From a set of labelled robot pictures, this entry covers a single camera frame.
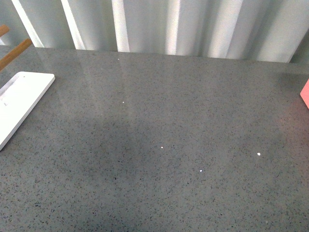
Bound white rectangular tray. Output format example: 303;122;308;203
0;72;55;149

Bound white pleated curtain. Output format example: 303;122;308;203
0;0;309;63

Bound pink plastic bin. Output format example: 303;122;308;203
300;80;309;109

